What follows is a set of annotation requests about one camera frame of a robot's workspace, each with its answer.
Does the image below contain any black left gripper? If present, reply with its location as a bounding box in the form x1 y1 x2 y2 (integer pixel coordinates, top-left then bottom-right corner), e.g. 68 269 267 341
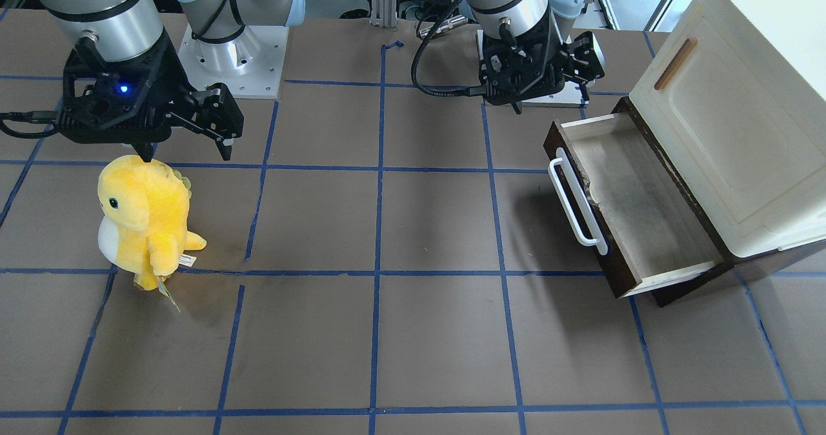
479 15 605 114

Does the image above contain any cream cabinet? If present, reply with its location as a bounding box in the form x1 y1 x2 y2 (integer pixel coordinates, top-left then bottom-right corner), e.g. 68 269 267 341
630 0 825 258

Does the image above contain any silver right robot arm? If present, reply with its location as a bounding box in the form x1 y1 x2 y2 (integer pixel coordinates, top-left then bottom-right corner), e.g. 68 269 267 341
23 0 244 162

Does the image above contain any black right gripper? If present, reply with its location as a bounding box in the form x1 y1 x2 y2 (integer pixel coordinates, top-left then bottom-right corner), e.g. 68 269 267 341
57 33 245 162

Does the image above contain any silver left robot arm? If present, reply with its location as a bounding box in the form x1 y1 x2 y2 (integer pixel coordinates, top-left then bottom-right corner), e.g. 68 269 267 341
460 0 605 114

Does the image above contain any yellow plush toy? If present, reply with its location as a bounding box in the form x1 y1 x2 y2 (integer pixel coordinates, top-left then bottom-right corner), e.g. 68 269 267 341
97 155 207 296

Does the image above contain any dark wooden drawer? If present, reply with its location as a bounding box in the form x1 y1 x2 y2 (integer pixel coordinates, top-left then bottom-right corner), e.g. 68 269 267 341
545 98 734 307

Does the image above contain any white drawer handle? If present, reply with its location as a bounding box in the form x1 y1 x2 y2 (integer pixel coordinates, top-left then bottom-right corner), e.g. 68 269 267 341
548 147 609 256

